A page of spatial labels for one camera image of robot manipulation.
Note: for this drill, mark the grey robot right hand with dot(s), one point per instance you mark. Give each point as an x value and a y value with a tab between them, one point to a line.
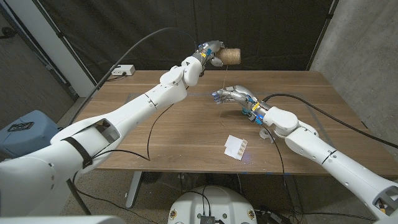
241	93

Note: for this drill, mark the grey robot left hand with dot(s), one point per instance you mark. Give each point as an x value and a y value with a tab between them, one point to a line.
213	46

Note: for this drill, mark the grey metal table leg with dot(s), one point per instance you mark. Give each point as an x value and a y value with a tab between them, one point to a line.
133	189
292	193

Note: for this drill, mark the black metal wall rail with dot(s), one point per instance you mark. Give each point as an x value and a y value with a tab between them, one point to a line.
46	65

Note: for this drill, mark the black backdrop stand pole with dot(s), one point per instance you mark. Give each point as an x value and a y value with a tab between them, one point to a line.
62	36
325	29

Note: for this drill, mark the white sticker sheet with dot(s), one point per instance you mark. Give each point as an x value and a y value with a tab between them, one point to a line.
234	148

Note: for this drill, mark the black flat device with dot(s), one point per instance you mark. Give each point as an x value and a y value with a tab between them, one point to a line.
20	126

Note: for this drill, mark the jute twine strand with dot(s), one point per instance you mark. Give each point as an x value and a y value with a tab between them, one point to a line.
225	76

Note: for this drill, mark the black wall hook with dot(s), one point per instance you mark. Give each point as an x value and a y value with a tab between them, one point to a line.
7	32

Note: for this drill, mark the clear tape roll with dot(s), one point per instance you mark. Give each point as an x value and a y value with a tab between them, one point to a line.
264	134

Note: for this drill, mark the white floor power strip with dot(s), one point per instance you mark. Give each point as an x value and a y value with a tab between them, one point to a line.
273	217

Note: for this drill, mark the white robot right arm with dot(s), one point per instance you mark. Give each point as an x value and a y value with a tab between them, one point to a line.
329	155

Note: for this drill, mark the black ribbed round object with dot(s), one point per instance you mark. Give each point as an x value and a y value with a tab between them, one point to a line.
151	177

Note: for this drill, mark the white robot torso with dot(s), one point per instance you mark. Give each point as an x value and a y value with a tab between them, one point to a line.
214	202

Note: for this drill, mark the blue plastic bin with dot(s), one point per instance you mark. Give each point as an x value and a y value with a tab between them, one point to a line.
34	138

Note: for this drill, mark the white power box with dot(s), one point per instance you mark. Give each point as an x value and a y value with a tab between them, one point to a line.
124	69

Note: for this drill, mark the brown jute twine spool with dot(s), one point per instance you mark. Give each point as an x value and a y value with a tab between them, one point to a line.
229	56

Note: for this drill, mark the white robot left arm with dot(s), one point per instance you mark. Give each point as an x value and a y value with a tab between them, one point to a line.
118	115

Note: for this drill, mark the black backdrop curtain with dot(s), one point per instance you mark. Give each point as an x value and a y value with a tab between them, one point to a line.
280	25

